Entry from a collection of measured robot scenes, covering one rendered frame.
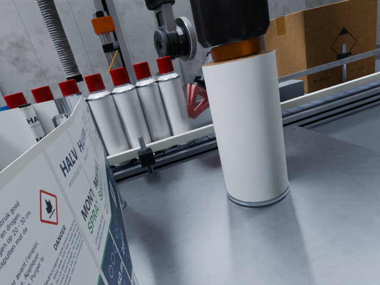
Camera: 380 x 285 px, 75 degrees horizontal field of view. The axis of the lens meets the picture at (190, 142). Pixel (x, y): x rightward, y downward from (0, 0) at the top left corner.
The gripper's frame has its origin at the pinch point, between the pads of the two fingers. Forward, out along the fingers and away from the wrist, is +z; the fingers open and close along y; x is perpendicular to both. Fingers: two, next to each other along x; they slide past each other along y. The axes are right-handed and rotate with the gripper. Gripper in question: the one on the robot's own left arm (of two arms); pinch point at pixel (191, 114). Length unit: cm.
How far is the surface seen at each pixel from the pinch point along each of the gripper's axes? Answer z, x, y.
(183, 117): 1.2, -2.7, 3.1
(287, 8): -345, 330, -582
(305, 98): -15.6, 24.1, 5.1
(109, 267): 10.2, -16.1, 42.8
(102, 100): 4.8, -20.1, 3.4
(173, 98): -1.6, -6.7, 3.2
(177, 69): -87, 159, -747
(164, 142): 8.1, -4.9, 4.8
